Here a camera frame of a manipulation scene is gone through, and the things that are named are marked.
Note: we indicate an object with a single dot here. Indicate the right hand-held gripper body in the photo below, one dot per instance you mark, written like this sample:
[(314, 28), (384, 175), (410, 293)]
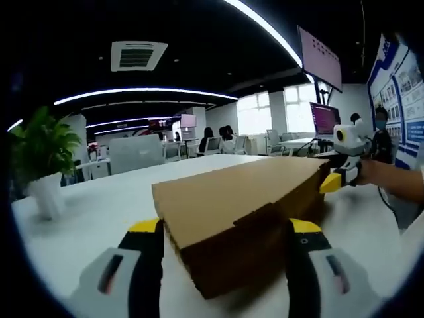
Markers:
[(354, 142)]

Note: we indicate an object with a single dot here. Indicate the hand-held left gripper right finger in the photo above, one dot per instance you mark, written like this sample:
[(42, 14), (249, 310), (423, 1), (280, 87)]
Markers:
[(304, 265)]

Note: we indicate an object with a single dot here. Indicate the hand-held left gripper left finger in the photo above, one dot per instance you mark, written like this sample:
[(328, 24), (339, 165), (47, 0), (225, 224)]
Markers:
[(142, 265)]

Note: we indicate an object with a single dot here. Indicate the brown cardboard shoe box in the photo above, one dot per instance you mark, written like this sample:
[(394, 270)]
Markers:
[(232, 198)]

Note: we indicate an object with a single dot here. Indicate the person's right hand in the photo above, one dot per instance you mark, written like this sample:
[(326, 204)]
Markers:
[(371, 172)]

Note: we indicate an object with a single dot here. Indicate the laptop with purple screen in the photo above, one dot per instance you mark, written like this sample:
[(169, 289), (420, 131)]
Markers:
[(324, 119)]

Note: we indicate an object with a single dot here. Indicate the white side desk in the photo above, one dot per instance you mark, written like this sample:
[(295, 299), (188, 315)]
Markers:
[(298, 142)]

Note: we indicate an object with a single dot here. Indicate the black monitor stand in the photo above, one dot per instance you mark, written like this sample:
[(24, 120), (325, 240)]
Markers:
[(323, 89)]

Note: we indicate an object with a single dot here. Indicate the large pink screen monitor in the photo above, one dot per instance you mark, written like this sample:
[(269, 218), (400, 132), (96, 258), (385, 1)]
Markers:
[(321, 56)]

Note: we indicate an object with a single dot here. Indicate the white office chair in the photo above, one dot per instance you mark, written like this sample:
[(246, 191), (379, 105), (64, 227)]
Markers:
[(213, 144), (241, 142)]

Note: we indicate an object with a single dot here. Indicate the white desk partition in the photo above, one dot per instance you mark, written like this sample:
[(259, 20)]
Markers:
[(136, 154)]

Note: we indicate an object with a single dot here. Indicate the wide ceiling light strip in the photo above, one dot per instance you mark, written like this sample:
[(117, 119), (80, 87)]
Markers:
[(265, 26)]

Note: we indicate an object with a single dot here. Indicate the small pink screen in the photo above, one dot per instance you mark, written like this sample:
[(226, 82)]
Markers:
[(188, 120)]

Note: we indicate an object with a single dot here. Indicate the green potted plant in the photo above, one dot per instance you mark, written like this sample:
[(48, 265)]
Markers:
[(43, 145)]

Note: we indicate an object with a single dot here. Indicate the thin ceiling light strip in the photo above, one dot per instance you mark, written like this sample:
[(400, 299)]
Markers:
[(142, 90)]

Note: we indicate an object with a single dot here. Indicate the ceiling air conditioner vent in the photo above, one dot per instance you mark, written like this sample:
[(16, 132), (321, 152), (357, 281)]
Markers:
[(139, 56)]

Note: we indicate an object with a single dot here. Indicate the dark red wall screen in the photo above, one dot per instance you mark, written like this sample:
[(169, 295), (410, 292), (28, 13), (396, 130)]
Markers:
[(160, 123)]

